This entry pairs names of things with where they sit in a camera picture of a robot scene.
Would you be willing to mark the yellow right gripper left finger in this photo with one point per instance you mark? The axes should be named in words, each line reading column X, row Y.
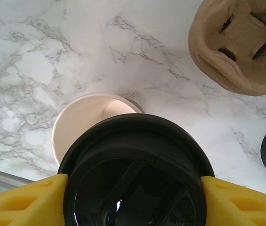
column 17, row 207

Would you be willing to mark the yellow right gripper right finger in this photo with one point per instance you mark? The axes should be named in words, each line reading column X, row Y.
column 245, row 207

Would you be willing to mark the green paper coffee cup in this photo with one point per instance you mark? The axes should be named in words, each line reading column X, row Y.
column 76, row 127

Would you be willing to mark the black plastic cup lid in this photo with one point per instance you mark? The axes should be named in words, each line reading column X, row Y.
column 135, row 164

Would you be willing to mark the brown pulp cup carrier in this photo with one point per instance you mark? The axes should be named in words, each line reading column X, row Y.
column 217, row 30

